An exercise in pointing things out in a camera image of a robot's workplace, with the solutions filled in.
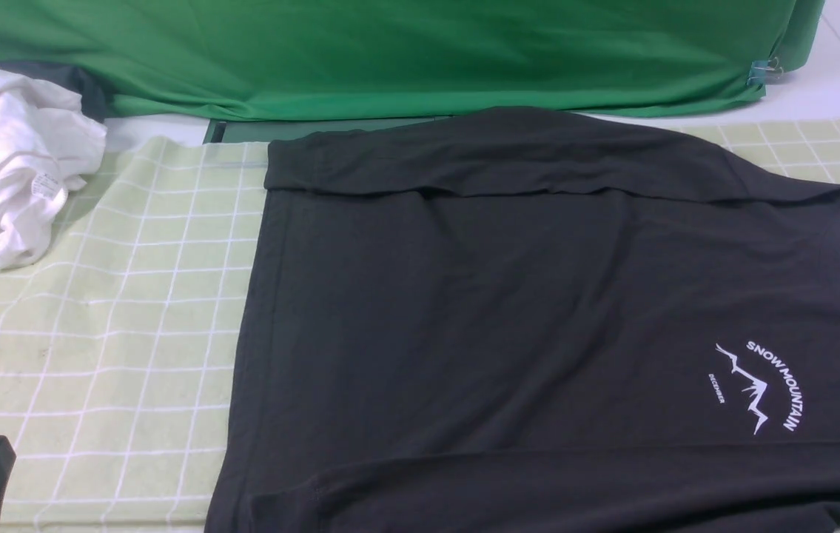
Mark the dark gray long-sleeve top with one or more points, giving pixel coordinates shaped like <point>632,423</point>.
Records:
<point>523,320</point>

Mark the green checkered table cloth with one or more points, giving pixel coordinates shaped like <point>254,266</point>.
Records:
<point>117,351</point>

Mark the white crumpled t-shirt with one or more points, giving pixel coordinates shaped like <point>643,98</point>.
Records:
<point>47,145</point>

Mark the dark gray garment behind shirt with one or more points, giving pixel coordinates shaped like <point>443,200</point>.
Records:
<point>94,99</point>

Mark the green backdrop cloth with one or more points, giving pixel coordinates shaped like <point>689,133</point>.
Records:
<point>313,60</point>

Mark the teal binder clip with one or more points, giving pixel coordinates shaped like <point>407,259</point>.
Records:
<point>764,72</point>

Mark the dark green metal rail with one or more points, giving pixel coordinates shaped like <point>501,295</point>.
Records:
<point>266,131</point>

